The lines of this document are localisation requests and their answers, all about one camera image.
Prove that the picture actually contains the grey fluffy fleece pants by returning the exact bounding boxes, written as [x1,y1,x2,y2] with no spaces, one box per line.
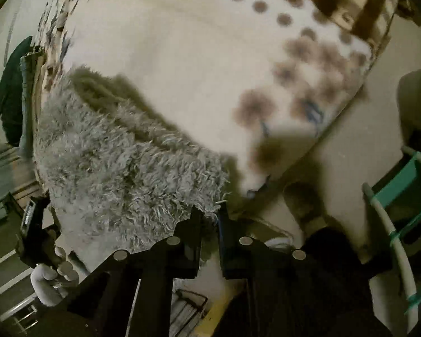
[35,66,230,270]

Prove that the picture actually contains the white gloved left hand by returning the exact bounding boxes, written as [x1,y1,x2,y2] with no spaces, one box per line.
[30,246,80,307]

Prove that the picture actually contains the white slatted shelf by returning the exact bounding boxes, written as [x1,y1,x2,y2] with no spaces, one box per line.
[0,250,37,336]

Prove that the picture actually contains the green and white rack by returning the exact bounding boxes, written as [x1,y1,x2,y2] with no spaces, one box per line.
[362,146,421,335]

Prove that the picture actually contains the floral cream bed blanket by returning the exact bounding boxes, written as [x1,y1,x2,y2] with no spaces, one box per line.
[35,0,398,197]

